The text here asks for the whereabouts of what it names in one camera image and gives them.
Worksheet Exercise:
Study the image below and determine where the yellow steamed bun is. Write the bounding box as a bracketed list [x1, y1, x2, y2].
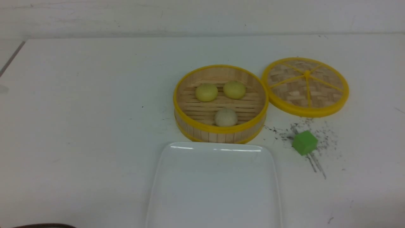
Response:
[223, 81, 246, 99]
[195, 83, 218, 102]

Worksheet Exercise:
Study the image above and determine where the white steamed bun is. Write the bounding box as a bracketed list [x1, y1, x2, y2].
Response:
[214, 108, 238, 127]

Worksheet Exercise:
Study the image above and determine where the white rectangular plate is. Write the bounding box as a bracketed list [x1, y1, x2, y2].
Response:
[145, 142, 284, 228]

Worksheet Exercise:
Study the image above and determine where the yellow-rimmed bamboo steamer basket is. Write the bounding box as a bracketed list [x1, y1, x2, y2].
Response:
[173, 65, 269, 144]

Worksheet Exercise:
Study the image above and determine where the green cube block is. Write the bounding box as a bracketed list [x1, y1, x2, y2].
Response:
[292, 131, 318, 156]

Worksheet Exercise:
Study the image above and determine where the yellow-rimmed bamboo steamer lid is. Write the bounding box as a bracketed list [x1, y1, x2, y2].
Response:
[261, 57, 350, 118]

